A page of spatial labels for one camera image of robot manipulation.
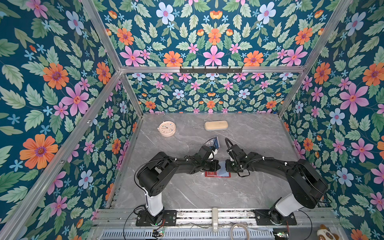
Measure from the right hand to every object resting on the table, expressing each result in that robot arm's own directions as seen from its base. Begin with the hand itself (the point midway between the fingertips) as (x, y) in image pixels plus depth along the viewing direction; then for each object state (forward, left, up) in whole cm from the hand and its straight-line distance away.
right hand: (225, 167), depth 90 cm
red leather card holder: (-4, +7, -1) cm, 8 cm away
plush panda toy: (-33, -42, +1) cm, 54 cm away
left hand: (0, +1, +3) cm, 4 cm away
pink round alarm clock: (+30, +40, +2) cm, 50 cm away
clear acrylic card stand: (+17, +7, +3) cm, 18 cm away
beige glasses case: (+32, +4, +3) cm, 32 cm away
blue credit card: (+15, +5, +4) cm, 16 cm away
